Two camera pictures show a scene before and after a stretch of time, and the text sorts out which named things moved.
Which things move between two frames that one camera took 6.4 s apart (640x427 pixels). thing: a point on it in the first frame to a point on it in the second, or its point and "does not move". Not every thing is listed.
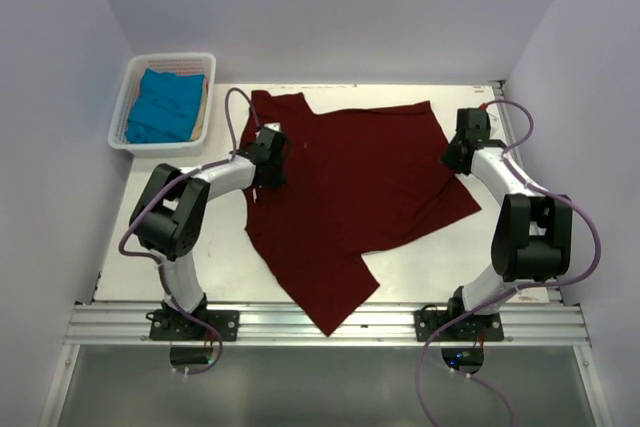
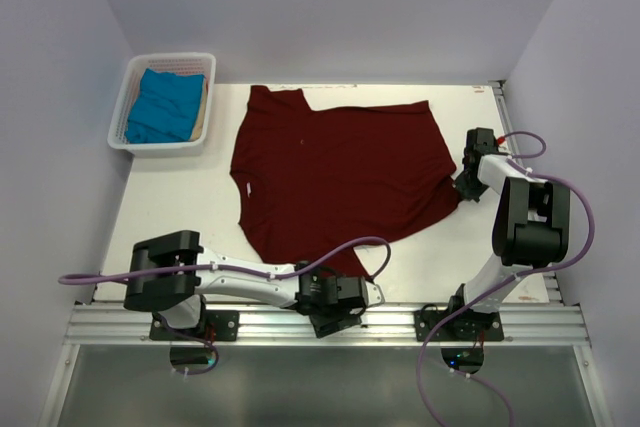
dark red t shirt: (355, 179) does not move
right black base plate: (472, 327) does not move
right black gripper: (448, 159) to (466, 193)
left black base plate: (174, 325) does not move
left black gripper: (278, 178) to (325, 325)
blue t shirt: (165, 107) does not move
